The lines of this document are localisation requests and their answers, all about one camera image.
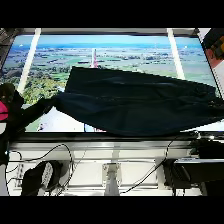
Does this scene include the black trousers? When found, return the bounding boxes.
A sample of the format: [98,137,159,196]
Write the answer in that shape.
[49,65,224,138]

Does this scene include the pink garment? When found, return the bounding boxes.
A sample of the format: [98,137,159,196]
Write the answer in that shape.
[0,100,10,123]

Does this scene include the silver frame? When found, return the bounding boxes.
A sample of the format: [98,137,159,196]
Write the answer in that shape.
[0,132,224,197]

